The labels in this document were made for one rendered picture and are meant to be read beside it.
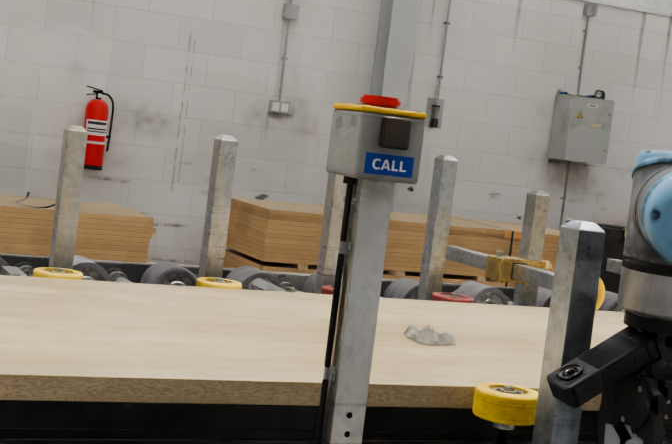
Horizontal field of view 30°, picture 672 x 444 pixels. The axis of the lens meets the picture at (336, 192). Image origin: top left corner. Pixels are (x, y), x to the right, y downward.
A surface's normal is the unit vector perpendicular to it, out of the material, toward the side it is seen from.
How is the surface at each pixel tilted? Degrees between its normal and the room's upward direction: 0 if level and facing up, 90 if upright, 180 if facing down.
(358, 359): 90
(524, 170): 90
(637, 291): 91
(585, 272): 90
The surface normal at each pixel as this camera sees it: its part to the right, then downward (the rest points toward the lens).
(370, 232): 0.42, 0.10
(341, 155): -0.90, -0.09
